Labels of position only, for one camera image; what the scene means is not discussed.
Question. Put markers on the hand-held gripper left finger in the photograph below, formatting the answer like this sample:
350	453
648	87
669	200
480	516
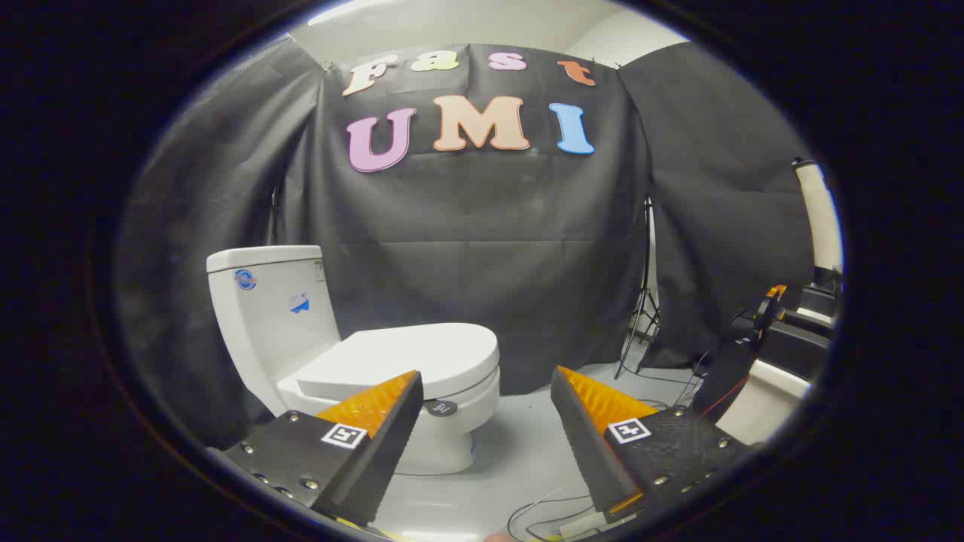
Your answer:
380	459

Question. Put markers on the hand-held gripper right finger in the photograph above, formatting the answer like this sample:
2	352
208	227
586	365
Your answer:
584	452

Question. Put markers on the white toilet lid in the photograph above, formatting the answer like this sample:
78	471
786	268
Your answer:
407	354

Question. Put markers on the white toilet seat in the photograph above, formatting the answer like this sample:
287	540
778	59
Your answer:
476	390

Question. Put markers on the white ceramic toilet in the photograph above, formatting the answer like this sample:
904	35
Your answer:
263	316

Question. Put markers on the black tripod stand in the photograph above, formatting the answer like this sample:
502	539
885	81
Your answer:
644	301

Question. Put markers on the white box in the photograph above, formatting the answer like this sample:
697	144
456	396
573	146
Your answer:
764	406

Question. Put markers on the orange and black gripper device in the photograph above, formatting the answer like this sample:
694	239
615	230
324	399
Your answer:
770	309

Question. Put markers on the black backdrop cloth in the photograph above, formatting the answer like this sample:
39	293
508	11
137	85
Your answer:
489	226

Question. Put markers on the white cylindrical post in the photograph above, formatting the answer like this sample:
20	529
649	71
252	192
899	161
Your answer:
819	218

